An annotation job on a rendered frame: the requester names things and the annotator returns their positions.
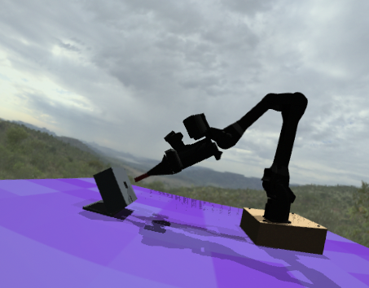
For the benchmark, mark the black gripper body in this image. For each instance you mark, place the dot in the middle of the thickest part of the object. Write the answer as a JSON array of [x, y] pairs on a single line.
[[183, 159]]

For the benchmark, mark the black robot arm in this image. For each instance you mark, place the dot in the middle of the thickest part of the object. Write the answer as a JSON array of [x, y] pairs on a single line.
[[276, 178]]

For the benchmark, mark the grey sloped panel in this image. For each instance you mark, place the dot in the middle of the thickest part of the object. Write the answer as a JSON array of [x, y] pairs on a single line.
[[116, 192]]

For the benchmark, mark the dark red peg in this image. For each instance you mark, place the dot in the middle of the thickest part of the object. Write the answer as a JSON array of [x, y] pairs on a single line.
[[140, 177]]

